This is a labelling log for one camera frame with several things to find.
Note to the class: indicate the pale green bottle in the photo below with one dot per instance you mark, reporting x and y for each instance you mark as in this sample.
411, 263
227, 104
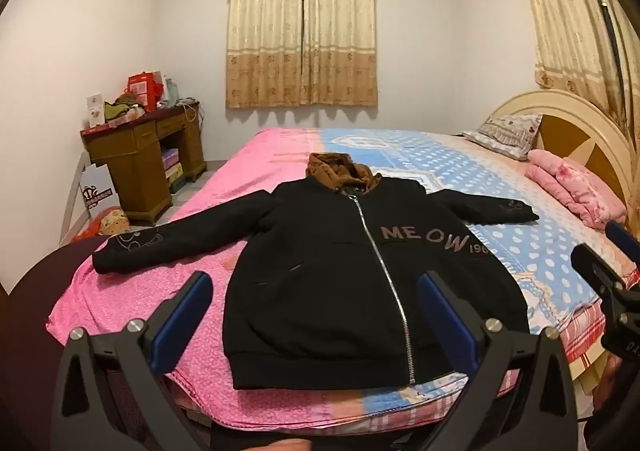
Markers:
172, 92

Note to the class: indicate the stacked boxes under desk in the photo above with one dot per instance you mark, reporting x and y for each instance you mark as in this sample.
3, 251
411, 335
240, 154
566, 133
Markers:
172, 171

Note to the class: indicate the dark brown bed footboard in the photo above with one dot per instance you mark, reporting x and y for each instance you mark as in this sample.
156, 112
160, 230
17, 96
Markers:
30, 331

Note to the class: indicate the black hooded zip jacket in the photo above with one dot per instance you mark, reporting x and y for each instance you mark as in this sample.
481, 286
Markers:
325, 281

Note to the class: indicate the pink folded blanket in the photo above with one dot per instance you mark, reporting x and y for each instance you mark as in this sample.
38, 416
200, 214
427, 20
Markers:
575, 181

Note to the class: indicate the red gift box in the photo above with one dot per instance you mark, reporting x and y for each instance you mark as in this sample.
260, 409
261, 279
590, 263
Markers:
145, 91

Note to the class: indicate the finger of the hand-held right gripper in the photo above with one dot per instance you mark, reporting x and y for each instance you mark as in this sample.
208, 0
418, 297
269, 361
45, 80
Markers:
595, 268
622, 235

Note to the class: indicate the bed with pink blue sheet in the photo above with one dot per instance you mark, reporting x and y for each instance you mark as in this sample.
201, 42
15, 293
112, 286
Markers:
510, 241

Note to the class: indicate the yellow floral bag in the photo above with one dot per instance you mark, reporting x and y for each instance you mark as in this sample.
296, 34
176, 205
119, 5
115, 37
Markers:
112, 223

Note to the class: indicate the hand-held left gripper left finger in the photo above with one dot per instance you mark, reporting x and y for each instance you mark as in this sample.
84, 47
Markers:
184, 313

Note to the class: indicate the brown wooden desk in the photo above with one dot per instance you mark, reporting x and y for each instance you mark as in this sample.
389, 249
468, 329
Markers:
135, 161

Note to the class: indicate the green cloth pile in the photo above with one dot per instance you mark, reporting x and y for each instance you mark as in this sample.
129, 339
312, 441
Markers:
122, 107

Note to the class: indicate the white printed paper bag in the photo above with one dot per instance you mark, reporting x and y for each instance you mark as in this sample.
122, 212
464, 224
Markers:
97, 191

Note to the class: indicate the grey patterned pillow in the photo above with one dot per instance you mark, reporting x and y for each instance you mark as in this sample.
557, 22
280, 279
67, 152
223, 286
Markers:
507, 133

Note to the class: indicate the beige window curtain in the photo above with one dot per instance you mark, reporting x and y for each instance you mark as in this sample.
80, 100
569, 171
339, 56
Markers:
300, 31

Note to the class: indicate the cream bed headboard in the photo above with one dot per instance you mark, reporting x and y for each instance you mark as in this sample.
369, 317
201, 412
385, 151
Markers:
575, 131

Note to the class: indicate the beige patterned side curtain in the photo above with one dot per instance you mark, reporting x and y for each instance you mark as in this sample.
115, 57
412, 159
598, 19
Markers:
560, 21

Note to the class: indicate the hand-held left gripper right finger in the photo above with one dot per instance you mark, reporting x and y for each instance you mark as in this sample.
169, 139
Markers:
445, 326

